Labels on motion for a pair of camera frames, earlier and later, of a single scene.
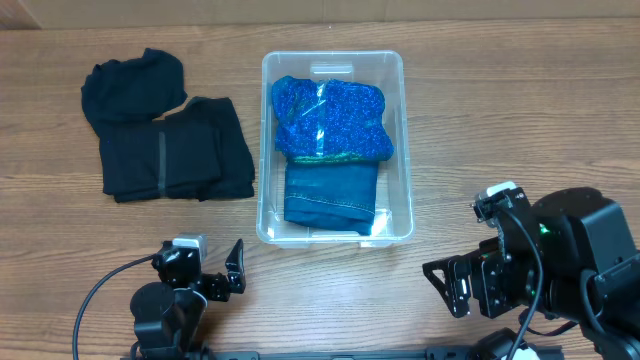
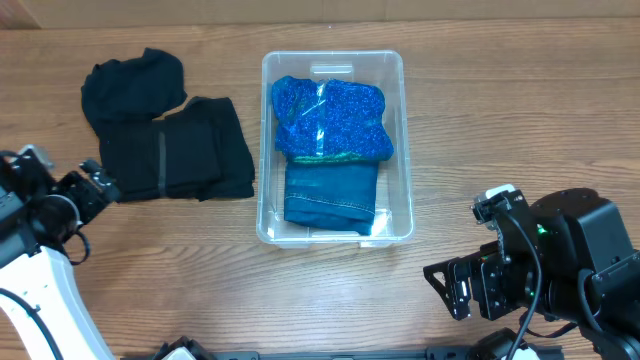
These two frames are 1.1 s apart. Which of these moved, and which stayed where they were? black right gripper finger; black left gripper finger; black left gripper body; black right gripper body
Moved: black left gripper body; black left gripper finger
Stayed: black right gripper body; black right gripper finger
